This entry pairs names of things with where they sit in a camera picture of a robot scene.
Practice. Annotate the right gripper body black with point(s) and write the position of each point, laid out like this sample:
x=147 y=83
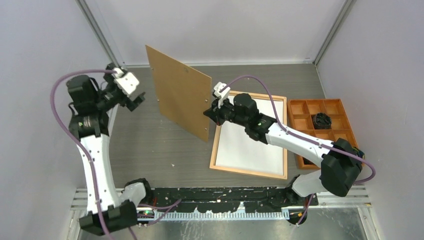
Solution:
x=226 y=113

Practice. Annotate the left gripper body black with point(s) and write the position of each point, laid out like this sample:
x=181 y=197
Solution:
x=111 y=96

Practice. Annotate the brown fibreboard backing board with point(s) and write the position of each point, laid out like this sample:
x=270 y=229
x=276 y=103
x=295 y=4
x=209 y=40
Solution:
x=183 y=93

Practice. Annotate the glossy colour photo print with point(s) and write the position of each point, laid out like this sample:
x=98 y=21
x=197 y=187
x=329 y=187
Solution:
x=255 y=142

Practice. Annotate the light wooden picture frame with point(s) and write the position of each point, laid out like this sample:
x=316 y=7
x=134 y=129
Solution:
x=213 y=152

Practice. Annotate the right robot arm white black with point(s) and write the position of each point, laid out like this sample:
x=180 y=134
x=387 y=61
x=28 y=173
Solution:
x=338 y=163

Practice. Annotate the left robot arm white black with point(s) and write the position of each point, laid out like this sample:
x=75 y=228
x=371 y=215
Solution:
x=107 y=210

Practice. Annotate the orange compartment tray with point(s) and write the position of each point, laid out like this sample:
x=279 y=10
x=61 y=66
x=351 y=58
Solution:
x=300 y=112

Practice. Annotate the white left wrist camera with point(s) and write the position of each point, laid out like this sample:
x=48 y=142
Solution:
x=125 y=80

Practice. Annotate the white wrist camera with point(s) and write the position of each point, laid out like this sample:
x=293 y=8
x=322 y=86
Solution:
x=125 y=80
x=221 y=92

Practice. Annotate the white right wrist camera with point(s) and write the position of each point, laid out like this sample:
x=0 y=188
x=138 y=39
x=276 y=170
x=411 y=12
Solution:
x=221 y=92

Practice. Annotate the aluminium left side rail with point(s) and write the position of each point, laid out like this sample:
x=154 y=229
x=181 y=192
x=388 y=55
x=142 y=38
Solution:
x=112 y=116

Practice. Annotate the aluminium rail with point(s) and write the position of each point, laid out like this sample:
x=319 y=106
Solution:
x=112 y=116
x=357 y=197

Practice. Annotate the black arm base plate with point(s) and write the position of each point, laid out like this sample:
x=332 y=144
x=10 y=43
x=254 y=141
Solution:
x=257 y=199

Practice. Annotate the aluminium front rail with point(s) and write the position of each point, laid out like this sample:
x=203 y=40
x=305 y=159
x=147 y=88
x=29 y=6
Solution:
x=357 y=197

